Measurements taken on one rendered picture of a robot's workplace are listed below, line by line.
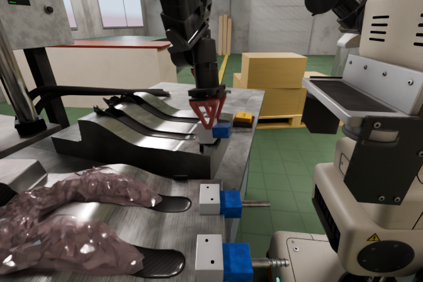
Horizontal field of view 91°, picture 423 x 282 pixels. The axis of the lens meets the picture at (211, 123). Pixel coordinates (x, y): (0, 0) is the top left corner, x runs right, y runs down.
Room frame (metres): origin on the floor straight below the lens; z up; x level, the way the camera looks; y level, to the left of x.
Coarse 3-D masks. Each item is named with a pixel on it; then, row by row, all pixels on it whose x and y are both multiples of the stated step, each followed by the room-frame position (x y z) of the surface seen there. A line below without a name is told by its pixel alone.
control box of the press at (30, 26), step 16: (0, 0) 0.88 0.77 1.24; (16, 0) 0.93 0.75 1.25; (32, 0) 0.99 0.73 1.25; (48, 0) 1.06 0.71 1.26; (0, 16) 0.86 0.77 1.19; (16, 16) 0.91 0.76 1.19; (32, 16) 0.97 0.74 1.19; (48, 16) 1.03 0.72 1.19; (64, 16) 1.11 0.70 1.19; (16, 32) 0.89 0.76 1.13; (32, 32) 0.95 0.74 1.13; (48, 32) 1.01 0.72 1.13; (64, 32) 1.09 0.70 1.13; (16, 48) 0.87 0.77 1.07; (32, 48) 0.97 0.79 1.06; (32, 64) 0.98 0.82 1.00; (48, 64) 1.02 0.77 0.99; (48, 80) 1.00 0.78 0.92; (48, 112) 0.98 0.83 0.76; (64, 112) 1.02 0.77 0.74
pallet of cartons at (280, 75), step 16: (256, 64) 2.30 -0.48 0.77; (272, 64) 2.31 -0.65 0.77; (288, 64) 2.31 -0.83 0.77; (304, 64) 2.32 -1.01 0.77; (240, 80) 2.72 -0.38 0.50; (256, 80) 2.30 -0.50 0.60; (272, 80) 2.31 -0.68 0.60; (288, 80) 2.31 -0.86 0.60; (272, 96) 2.31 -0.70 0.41; (288, 96) 2.33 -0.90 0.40; (304, 96) 2.36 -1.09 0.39; (272, 112) 2.31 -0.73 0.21; (288, 112) 2.33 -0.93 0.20; (256, 128) 2.28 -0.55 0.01
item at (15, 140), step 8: (0, 120) 0.82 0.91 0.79; (8, 120) 0.82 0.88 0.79; (0, 128) 0.74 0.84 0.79; (8, 128) 0.74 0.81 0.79; (48, 128) 0.74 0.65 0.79; (56, 128) 0.76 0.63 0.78; (0, 136) 0.68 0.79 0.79; (8, 136) 0.68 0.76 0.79; (16, 136) 0.68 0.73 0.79; (24, 136) 0.68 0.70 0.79; (32, 136) 0.68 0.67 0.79; (40, 136) 0.70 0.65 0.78; (0, 144) 0.62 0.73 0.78; (8, 144) 0.62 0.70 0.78; (16, 144) 0.62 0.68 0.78; (24, 144) 0.64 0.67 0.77; (0, 152) 0.58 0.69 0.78; (8, 152) 0.59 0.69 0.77
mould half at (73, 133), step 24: (144, 96) 0.70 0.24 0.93; (96, 120) 0.50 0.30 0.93; (144, 120) 0.57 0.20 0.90; (72, 144) 0.52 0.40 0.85; (96, 144) 0.50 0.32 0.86; (120, 144) 0.47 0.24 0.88; (144, 144) 0.46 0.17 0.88; (168, 144) 0.46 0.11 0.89; (192, 144) 0.45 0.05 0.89; (144, 168) 0.45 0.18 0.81; (168, 168) 0.43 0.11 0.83; (192, 168) 0.41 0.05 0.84; (216, 168) 0.45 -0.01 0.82
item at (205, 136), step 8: (208, 120) 0.48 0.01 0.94; (216, 120) 0.49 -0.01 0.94; (200, 128) 0.46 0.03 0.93; (216, 128) 0.45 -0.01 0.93; (224, 128) 0.44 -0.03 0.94; (232, 128) 0.46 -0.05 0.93; (240, 128) 0.45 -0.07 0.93; (248, 128) 0.45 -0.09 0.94; (200, 136) 0.45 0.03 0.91; (208, 136) 0.45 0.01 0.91; (216, 136) 0.45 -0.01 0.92; (224, 136) 0.44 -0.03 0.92
